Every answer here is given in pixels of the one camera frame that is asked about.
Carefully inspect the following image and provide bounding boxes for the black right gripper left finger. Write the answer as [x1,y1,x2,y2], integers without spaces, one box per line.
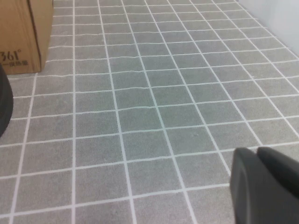
[230,147,299,224]

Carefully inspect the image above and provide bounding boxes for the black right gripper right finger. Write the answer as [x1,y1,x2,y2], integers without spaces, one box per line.
[256,146,299,196]

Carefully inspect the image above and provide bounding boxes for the black knit sneaker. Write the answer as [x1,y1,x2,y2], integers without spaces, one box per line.
[0,63,14,138]

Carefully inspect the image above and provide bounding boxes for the brown cardboard shoe box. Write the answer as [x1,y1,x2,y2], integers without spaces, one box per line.
[0,0,54,76]

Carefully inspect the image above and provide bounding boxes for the grey white-grid tablecloth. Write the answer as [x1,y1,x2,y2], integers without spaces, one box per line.
[0,0,299,224]

